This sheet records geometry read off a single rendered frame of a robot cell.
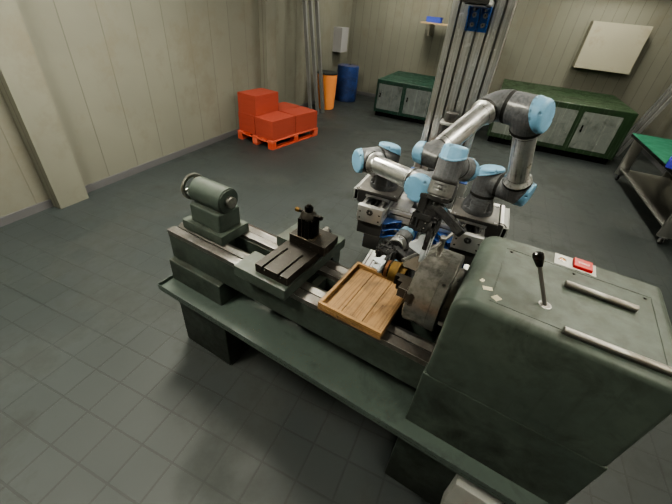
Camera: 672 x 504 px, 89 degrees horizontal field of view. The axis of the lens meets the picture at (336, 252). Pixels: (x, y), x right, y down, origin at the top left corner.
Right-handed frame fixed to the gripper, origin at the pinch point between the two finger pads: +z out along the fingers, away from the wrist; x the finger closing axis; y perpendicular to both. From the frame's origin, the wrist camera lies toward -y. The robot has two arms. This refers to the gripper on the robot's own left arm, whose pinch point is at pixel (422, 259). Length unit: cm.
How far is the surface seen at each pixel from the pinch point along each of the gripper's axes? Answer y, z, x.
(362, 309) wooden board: 20.3, 36.7, -22.8
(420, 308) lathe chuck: -3.7, 19.5, -9.0
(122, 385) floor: 139, 139, 0
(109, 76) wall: 398, -27, -133
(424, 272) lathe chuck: -0.4, 7.1, -10.8
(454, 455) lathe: -35, 75, -19
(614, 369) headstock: -56, 8, 2
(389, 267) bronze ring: 14.6, 13.8, -21.2
